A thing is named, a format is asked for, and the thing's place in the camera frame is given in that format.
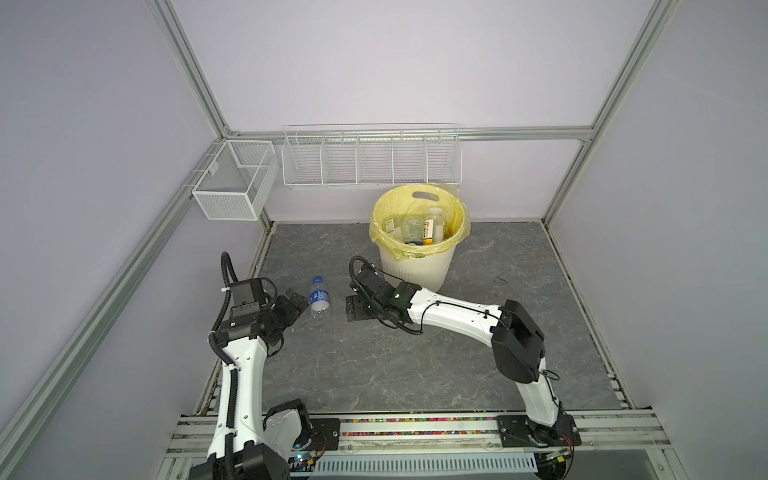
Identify aluminium front rail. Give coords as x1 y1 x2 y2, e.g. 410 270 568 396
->
165 410 672 458

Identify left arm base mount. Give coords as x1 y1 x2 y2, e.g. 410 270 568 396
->
293 417 341 452

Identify yellow bin liner bag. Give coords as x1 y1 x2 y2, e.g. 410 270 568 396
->
369 184 471 261

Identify cream plastic waste bin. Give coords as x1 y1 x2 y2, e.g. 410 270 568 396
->
373 242 458 291

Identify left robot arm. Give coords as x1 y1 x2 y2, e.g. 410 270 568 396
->
189 251 314 479

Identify clear bottle green label front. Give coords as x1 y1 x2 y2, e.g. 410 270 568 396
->
384 216 402 240

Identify white wire shelf basket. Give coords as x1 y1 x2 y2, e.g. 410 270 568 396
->
282 123 463 188

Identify Pocari bottle blue label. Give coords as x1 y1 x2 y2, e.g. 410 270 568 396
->
402 216 424 245

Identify white vented cable duct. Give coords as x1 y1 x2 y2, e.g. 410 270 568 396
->
291 452 539 479

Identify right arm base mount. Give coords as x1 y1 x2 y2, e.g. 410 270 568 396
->
496 412 582 448

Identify small clear bottle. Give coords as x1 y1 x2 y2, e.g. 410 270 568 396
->
423 207 445 245

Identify white mesh box basket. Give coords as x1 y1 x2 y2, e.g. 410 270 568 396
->
192 140 279 221

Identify small bottle blue cap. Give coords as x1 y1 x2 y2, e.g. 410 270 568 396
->
310 276 330 319

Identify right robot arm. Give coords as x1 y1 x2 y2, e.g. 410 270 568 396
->
346 256 582 448

